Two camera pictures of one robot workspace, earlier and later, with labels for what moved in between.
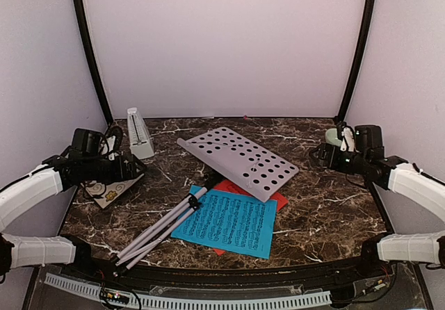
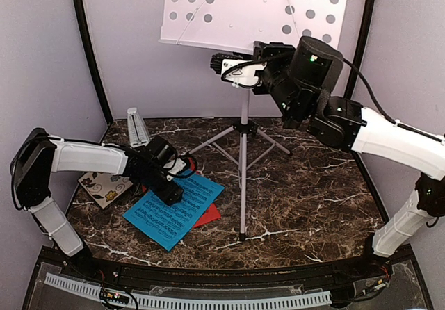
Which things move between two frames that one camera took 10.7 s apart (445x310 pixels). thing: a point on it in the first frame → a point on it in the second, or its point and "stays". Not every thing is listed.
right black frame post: [361, 47] stays
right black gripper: [325, 148] → [284, 50]
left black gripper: [122, 174] → [170, 195]
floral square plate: [106, 194] stays
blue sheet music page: [242, 224] → [166, 225]
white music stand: [223, 151] → [236, 12]
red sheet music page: [227, 186] → [211, 216]
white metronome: [140, 142] stays
